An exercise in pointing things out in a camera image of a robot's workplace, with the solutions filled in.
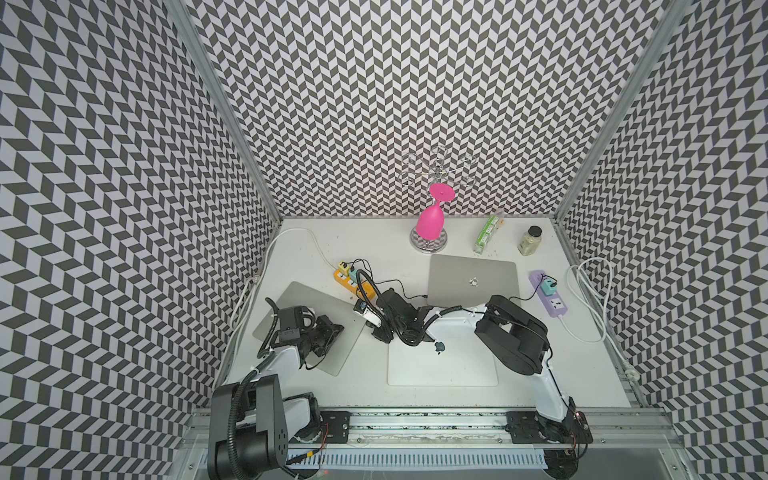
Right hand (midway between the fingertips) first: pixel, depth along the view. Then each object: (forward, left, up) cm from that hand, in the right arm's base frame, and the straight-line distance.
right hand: (372, 322), depth 92 cm
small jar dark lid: (+25, -53, +8) cm, 59 cm away
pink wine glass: (+21, -18, +23) cm, 36 cm away
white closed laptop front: (-11, -23, +1) cm, 26 cm away
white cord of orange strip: (+13, +39, +2) cm, 41 cm away
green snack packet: (+30, -40, +8) cm, 50 cm away
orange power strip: (+12, +3, +1) cm, 12 cm away
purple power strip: (+4, -57, +4) cm, 57 cm away
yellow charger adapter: (+15, +10, +8) cm, 19 cm away
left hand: (-3, +8, +2) cm, 9 cm away
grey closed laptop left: (+8, +18, -1) cm, 19 cm away
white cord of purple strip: (-15, -75, -3) cm, 77 cm away
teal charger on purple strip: (+8, -54, +7) cm, 55 cm away
